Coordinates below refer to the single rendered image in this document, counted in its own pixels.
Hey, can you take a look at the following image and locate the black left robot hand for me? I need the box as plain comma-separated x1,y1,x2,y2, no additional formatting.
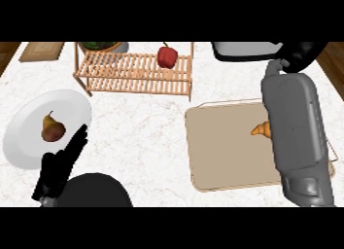
30,124,135,208

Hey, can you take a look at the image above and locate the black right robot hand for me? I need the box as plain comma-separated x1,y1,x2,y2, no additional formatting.
275,41,330,74

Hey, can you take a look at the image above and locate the red bell pepper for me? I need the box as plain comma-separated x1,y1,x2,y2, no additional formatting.
157,42,181,70

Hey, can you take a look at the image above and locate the wooden tiered shelf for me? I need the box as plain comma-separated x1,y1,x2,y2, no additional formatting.
73,41,197,102

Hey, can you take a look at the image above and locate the beige tray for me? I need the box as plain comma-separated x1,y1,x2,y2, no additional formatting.
184,97,340,194

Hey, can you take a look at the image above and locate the black and grey appliance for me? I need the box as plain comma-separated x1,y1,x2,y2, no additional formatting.
210,41,286,63

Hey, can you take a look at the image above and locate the brown pear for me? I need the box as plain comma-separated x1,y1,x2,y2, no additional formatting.
40,110,68,143

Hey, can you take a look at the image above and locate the white round plate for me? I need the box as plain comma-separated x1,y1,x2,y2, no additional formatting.
2,89,94,171

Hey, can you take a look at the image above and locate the golden croissant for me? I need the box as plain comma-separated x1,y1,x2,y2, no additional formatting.
250,120,272,137

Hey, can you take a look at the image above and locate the wooden cutting board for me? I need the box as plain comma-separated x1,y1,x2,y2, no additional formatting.
18,41,68,63

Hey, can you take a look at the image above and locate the brown bowl with greens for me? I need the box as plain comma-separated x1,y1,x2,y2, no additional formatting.
77,41,125,53

